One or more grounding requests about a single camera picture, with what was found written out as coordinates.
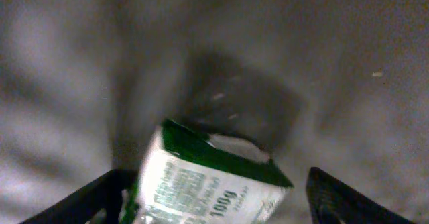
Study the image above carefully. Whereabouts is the grey plastic mesh basket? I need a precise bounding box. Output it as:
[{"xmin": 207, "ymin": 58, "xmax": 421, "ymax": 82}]
[{"xmin": 1, "ymin": 0, "xmax": 428, "ymax": 223}]

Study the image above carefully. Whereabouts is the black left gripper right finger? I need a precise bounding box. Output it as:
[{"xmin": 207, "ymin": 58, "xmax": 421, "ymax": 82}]
[{"xmin": 306, "ymin": 167, "xmax": 414, "ymax": 224}]

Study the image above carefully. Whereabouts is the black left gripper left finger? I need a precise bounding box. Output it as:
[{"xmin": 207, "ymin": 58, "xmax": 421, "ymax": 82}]
[{"xmin": 22, "ymin": 169, "xmax": 137, "ymax": 224}]

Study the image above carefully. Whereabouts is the green white soap box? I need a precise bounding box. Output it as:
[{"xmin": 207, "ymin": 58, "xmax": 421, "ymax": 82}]
[{"xmin": 119, "ymin": 120, "xmax": 294, "ymax": 224}]

